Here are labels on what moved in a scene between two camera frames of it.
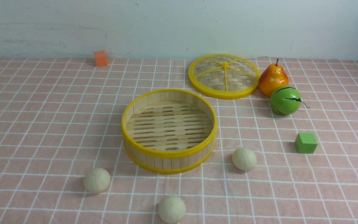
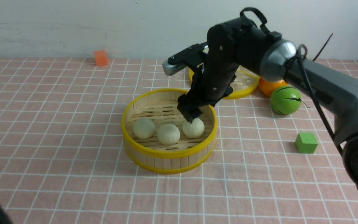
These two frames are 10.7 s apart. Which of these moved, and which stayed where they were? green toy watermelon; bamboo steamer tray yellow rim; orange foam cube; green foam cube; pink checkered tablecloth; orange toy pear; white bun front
Moved: white bun front
Stayed: pink checkered tablecloth; green toy watermelon; orange foam cube; bamboo steamer tray yellow rim; green foam cube; orange toy pear
